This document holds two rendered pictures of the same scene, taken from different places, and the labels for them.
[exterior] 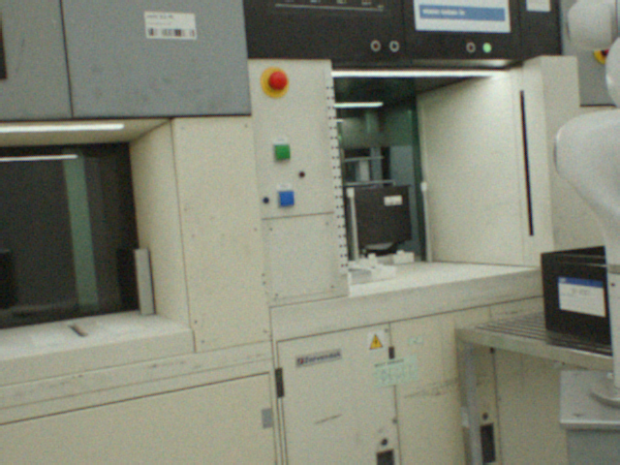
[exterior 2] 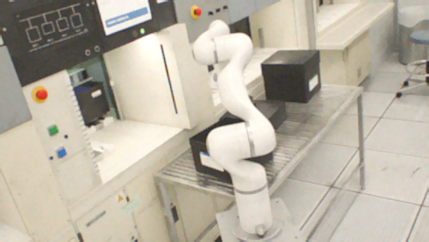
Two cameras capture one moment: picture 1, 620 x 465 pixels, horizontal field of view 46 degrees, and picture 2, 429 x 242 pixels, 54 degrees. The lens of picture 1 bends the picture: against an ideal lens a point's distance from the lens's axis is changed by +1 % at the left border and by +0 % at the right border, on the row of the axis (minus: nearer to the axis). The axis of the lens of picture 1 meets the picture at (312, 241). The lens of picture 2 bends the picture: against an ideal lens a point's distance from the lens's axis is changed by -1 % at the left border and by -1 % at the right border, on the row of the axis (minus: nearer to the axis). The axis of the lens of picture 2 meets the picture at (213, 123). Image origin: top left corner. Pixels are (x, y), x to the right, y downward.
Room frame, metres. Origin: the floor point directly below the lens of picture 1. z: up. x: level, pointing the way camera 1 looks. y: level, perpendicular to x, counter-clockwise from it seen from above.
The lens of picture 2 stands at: (-0.06, 0.11, 1.77)
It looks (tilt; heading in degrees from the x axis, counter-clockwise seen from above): 24 degrees down; 336
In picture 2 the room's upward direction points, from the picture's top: 11 degrees counter-clockwise
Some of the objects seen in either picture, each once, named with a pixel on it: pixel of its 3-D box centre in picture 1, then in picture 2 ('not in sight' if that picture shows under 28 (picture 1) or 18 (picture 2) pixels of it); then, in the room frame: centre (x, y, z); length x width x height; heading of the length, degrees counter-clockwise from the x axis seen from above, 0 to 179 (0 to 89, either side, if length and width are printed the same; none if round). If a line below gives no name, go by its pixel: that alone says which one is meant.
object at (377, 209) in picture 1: (364, 206); (80, 97); (2.37, -0.18, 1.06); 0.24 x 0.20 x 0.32; 116
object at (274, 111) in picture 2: not in sight; (253, 115); (1.81, -0.97, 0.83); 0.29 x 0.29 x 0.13; 33
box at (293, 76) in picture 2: not in sight; (292, 75); (2.01, -1.41, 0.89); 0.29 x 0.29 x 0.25; 29
